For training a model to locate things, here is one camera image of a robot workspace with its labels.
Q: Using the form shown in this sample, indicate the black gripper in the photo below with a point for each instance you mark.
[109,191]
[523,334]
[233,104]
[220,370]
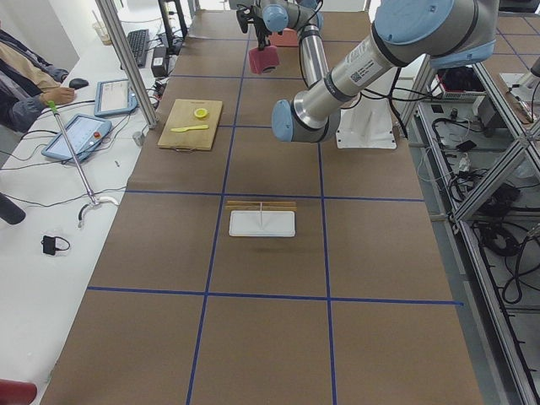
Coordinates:
[261,30]

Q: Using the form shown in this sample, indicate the pink microfiber cloth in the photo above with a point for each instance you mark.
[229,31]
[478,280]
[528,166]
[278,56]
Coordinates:
[263,61]

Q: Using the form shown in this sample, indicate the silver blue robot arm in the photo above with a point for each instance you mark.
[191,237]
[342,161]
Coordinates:
[451,33]

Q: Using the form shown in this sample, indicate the pink plastic bin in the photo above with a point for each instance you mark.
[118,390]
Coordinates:
[285,38]

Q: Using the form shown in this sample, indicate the yellow lemon slice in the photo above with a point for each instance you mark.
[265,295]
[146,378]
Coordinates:
[200,113]

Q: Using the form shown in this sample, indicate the yellow plastic knife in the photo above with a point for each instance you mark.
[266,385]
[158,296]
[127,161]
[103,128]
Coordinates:
[190,128]

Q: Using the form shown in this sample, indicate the black power adapter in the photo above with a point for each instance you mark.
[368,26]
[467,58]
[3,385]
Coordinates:
[160,62]

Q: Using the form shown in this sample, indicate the bamboo cutting board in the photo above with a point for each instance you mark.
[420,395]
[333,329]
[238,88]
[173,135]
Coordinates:
[191,125]

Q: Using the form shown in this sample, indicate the black keyboard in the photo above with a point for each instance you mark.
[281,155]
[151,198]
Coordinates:
[138,40]

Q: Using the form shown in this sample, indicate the blue teach pendant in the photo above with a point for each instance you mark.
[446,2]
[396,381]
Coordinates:
[85,134]
[114,97]

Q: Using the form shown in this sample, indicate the white rectangular tray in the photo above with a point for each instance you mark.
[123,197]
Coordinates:
[262,223]

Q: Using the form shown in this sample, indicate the black computer mouse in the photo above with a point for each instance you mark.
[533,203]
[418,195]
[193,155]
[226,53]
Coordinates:
[78,83]

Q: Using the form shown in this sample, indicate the metal reacher grabber stick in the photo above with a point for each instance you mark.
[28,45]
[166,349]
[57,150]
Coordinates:
[94,200]

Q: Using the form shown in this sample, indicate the seated person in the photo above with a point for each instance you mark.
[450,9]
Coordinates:
[29,84]

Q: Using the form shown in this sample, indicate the red bottle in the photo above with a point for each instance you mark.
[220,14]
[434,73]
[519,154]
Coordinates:
[17,392]

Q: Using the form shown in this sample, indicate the white camera post base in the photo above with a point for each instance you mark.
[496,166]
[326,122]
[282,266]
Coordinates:
[366,124]

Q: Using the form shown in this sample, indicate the aluminium frame post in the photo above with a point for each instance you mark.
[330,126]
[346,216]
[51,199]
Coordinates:
[123,51]

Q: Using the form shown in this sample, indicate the small black strap device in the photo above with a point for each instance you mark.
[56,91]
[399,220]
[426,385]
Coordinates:
[51,245]

